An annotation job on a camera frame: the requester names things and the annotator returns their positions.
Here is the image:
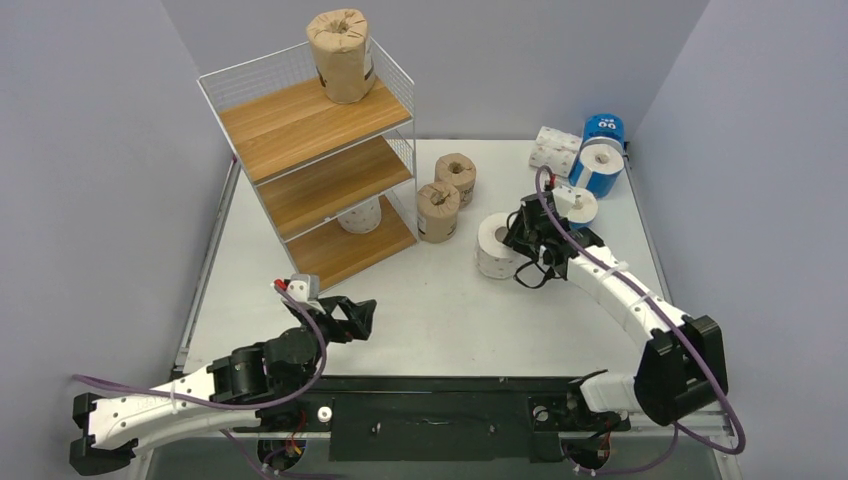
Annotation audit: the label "white red-dotted toilet roll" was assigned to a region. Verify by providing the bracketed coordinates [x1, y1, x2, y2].
[474, 212, 529, 280]
[337, 197, 382, 234]

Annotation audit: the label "white wire wooden shelf rack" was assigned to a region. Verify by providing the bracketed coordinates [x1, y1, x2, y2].
[198, 42, 419, 289]

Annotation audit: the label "brown roll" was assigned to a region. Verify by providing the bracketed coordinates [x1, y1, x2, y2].
[416, 181, 460, 244]
[434, 153, 477, 209]
[306, 8, 376, 104]

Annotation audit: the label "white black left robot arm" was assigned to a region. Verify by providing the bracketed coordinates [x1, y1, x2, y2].
[69, 296, 377, 476]

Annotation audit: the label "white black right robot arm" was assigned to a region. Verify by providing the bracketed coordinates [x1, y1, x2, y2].
[504, 192, 729, 427]

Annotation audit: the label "blue wrapped toilet roll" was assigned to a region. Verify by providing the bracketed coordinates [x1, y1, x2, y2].
[566, 187, 599, 229]

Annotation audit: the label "white floral tissue pack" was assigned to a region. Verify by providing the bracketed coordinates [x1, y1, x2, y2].
[528, 126, 582, 177]

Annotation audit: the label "blue white wrapped roll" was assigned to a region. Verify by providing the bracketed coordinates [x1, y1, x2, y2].
[569, 144, 625, 199]

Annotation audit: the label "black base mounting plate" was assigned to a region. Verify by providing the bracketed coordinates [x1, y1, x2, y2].
[253, 376, 635, 463]

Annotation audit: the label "blue cartoon-face roll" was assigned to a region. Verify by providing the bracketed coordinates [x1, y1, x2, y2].
[582, 113, 625, 154]

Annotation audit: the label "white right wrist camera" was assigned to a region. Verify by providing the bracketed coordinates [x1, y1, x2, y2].
[545, 174, 582, 218]

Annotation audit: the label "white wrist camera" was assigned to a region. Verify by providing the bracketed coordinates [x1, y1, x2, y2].
[272, 273, 325, 314]
[545, 174, 582, 218]

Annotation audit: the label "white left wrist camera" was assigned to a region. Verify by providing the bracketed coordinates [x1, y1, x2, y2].
[272, 273, 325, 314]

